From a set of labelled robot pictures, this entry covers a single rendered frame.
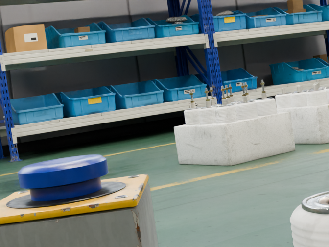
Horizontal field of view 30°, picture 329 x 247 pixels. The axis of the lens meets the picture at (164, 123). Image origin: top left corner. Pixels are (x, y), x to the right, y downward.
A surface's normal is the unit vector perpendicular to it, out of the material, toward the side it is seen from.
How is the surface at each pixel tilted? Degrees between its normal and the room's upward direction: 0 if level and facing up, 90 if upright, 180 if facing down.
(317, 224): 57
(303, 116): 90
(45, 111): 95
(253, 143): 90
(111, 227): 90
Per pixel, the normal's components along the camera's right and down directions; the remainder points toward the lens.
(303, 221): -0.83, -0.40
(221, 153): -0.83, 0.14
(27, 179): -0.68, 0.14
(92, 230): -0.04, 0.06
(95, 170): 0.80, -0.08
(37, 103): 0.43, -0.08
